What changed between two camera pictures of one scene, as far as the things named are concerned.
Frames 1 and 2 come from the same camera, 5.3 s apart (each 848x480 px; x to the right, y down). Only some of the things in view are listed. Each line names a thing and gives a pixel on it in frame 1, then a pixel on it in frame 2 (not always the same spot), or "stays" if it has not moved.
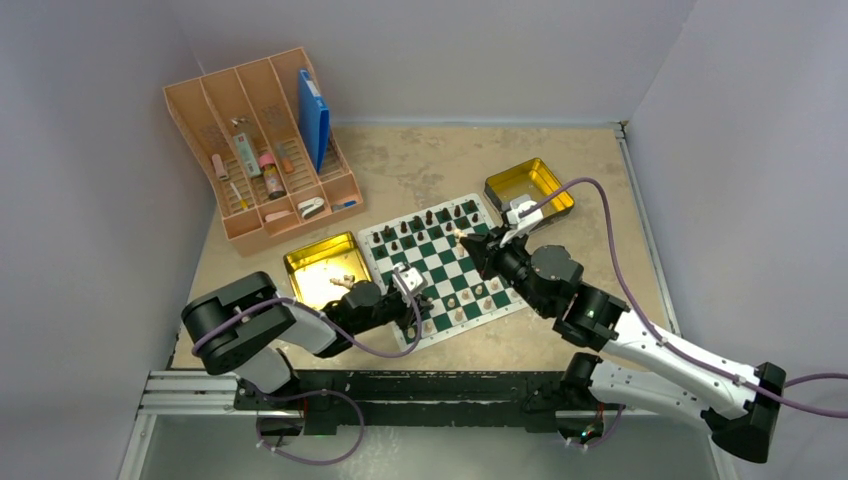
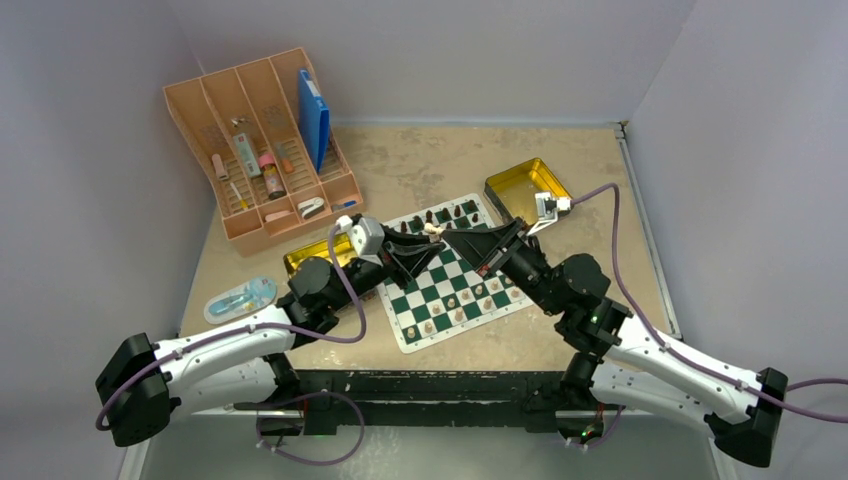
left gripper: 407,313 to 409,253
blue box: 315,118 stays
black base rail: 404,399 stays
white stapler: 311,208 stays
